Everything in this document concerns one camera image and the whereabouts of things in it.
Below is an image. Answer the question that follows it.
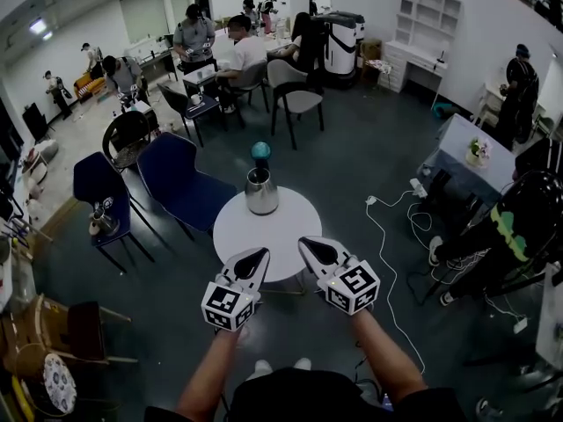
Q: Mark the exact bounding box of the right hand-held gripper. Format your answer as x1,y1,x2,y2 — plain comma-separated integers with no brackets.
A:
298,236,382,317

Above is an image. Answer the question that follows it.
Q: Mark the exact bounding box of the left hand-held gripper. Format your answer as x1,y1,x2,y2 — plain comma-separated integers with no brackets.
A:
201,247,271,333

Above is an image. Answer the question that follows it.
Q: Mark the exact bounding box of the silver metal kettle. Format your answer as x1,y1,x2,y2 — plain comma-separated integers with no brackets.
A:
244,167,281,216

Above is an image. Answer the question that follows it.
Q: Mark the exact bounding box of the person's left forearm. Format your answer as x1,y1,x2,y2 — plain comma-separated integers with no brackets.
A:
175,323,248,422

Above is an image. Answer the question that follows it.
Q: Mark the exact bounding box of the person's right forearm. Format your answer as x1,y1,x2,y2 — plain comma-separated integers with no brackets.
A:
350,308,430,406

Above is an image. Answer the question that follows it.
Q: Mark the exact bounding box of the white round table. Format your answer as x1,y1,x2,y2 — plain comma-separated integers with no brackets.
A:
212,186,324,284

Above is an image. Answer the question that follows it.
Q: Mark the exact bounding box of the person's white left shoe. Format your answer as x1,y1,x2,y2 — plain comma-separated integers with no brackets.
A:
245,359,274,382

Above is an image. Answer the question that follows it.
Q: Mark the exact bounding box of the teal round-topped black object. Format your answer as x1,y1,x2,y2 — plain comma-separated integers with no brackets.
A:
250,141,272,171

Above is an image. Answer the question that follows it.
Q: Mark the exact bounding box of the blue padded chair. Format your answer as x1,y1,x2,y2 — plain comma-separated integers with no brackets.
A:
72,150,156,274
136,131,239,242

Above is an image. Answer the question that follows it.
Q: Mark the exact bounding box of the person's black clothing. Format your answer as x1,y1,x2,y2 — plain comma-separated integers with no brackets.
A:
143,367,468,422

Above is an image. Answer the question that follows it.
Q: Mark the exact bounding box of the small metal teapot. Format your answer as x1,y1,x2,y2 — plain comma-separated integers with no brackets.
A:
88,196,121,237

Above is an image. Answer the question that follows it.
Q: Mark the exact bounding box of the grey padded chair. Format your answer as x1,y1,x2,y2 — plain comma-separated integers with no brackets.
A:
266,58,325,151

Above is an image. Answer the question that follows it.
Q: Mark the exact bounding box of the table with grey-blue cloth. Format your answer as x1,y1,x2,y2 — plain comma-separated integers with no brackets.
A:
416,113,518,207

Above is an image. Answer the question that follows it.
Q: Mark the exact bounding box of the dark chair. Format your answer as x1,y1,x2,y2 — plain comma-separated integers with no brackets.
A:
156,83,230,149

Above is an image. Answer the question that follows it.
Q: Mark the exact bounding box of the black round-back chair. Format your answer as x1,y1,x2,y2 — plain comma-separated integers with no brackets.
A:
101,110,153,171

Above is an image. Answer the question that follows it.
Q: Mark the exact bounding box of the vase of flowers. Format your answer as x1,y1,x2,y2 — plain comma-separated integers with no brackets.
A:
464,135,494,169

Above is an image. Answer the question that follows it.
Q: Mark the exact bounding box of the white and black machine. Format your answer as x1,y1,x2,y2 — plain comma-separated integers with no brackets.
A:
322,11,367,91

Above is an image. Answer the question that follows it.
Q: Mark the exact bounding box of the cardboard box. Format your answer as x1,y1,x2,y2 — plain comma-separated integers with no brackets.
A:
359,38,384,84

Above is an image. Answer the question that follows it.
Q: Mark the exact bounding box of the wooden chair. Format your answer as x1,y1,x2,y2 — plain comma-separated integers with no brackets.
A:
0,294,140,369

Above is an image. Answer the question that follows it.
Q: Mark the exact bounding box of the round patterned cushion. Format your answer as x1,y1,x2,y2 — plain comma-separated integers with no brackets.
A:
42,353,78,415

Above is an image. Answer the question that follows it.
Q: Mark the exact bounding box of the orange sofa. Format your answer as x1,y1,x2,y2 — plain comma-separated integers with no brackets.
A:
71,72,107,101

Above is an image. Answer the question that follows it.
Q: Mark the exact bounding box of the white shelf cabinet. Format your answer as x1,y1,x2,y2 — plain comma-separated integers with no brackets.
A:
384,0,464,94

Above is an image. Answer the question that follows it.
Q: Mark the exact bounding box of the black monitor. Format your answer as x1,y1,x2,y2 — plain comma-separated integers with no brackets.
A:
21,101,50,142

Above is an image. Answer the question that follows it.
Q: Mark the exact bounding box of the white cable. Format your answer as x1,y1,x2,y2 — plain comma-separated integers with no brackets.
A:
364,188,435,375

